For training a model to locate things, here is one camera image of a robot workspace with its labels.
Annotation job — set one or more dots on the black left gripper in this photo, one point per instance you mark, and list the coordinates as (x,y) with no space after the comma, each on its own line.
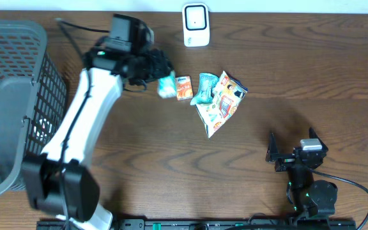
(160,66)

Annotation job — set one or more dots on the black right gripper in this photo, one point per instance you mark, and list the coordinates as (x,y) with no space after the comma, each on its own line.
(284,162)

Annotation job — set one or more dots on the white teal tissue pack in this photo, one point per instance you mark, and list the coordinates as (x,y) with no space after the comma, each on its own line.
(167,86)

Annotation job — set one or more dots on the orange tissue packet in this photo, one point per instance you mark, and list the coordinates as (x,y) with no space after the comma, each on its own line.
(184,88)

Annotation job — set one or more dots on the teal snack packet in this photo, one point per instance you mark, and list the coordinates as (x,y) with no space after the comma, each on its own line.
(207,82)

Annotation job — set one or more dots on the yellow printed bag pack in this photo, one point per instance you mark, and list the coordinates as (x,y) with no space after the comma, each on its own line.
(227,95)

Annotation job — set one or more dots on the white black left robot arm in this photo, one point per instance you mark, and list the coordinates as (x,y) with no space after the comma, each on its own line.
(58,181)

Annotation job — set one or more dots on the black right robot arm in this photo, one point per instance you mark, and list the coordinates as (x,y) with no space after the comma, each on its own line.
(312,198)

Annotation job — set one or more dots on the white barcode scanner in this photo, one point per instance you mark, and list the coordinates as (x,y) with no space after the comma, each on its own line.
(196,25)

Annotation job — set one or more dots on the grey plastic shopping basket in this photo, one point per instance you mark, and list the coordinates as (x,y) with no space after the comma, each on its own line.
(32,97)

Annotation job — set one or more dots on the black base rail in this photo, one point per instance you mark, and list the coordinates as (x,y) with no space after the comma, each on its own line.
(259,222)

